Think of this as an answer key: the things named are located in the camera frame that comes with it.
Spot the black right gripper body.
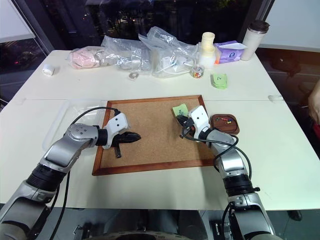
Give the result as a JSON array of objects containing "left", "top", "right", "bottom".
[{"left": 180, "top": 116, "right": 197, "bottom": 134}]

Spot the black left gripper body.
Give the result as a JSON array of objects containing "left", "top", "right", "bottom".
[{"left": 112, "top": 131, "right": 132, "bottom": 149}]

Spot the green sticky note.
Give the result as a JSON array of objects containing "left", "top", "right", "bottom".
[{"left": 171, "top": 102, "right": 189, "bottom": 117}]

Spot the dark wooden tray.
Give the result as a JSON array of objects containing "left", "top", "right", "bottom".
[{"left": 209, "top": 113, "right": 241, "bottom": 136}]

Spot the small glass jar of pushpins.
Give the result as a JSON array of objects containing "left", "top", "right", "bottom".
[{"left": 191, "top": 63, "right": 205, "bottom": 79}]

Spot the green sticky note pad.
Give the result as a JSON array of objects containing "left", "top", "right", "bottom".
[{"left": 210, "top": 72, "right": 229, "bottom": 89}]

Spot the clear plastic box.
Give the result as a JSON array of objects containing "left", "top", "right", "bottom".
[{"left": 41, "top": 99, "right": 111, "bottom": 151}]

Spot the wood-framed cork board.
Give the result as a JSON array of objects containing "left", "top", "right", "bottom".
[{"left": 92, "top": 94, "right": 219, "bottom": 177}]

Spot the purple tissue pack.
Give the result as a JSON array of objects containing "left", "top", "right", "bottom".
[{"left": 213, "top": 40, "right": 248, "bottom": 65}]

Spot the crumpled clear plastic bag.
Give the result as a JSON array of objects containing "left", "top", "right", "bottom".
[{"left": 100, "top": 34, "right": 154, "bottom": 75}]

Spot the pink item in plastic bag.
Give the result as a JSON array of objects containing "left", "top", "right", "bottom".
[{"left": 66, "top": 47, "right": 106, "bottom": 69}]

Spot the white tape roll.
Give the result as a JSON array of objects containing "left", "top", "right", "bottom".
[{"left": 41, "top": 63, "right": 56, "bottom": 78}]

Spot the white tumbler with dark lid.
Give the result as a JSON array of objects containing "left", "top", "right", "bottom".
[{"left": 240, "top": 20, "right": 271, "bottom": 61}]

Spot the black chair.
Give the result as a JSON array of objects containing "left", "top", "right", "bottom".
[{"left": 271, "top": 55, "right": 302, "bottom": 78}]

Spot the person at table edge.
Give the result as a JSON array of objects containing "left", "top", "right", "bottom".
[{"left": 307, "top": 83, "right": 320, "bottom": 126}]

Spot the white roller blind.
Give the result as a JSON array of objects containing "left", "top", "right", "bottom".
[{"left": 0, "top": 0, "right": 36, "bottom": 44}]

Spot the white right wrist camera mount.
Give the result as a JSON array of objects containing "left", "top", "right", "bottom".
[{"left": 187, "top": 105, "right": 210, "bottom": 139}]

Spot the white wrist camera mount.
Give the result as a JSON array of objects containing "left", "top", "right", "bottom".
[
  {"left": 101, "top": 112, "right": 129, "bottom": 150},
  {"left": 187, "top": 105, "right": 210, "bottom": 139}
]

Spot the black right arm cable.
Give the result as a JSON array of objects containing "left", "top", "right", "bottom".
[{"left": 179, "top": 126, "right": 253, "bottom": 183}]

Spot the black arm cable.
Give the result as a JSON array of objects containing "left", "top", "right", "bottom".
[
  {"left": 179, "top": 126, "right": 253, "bottom": 183},
  {"left": 53, "top": 106, "right": 120, "bottom": 209}
]

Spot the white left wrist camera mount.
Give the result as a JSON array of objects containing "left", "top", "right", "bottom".
[{"left": 101, "top": 112, "right": 129, "bottom": 150}]

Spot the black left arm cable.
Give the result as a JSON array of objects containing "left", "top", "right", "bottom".
[{"left": 53, "top": 106, "right": 120, "bottom": 209}]

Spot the clear bag with white cables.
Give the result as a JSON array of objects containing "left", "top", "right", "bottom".
[{"left": 138, "top": 26, "right": 201, "bottom": 79}]

